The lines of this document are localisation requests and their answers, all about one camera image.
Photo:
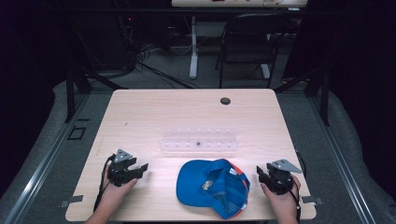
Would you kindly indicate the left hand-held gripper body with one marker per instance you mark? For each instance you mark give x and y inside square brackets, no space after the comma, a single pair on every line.
[120,174]

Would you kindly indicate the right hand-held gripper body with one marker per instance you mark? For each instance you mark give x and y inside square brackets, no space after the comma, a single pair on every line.
[280,179]

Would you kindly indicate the blue baseball cap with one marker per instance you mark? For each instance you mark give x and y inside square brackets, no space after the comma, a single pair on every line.
[211,189]

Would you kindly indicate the person's left hand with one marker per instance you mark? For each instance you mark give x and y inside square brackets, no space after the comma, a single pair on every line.
[120,191]

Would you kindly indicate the person's right hand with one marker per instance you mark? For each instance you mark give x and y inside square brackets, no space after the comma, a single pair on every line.
[281,202]

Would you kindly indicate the grey tape strip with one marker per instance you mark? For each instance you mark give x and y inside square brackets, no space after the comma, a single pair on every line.
[313,200]
[72,200]

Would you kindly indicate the clear acrylic rack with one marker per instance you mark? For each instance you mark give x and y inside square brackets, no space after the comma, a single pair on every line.
[199,141]

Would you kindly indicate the dark round table grommet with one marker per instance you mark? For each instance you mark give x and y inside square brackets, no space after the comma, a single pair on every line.
[225,100]

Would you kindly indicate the black metal stand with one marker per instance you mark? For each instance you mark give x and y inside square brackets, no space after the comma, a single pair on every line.
[323,93]
[71,90]

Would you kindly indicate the white background desk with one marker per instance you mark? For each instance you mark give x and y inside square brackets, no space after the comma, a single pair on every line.
[194,46]

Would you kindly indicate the black folding chair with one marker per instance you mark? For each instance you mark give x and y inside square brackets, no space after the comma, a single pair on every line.
[249,37]

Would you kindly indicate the grey floor rail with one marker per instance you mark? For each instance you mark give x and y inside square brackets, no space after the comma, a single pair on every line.
[345,174]
[40,168]

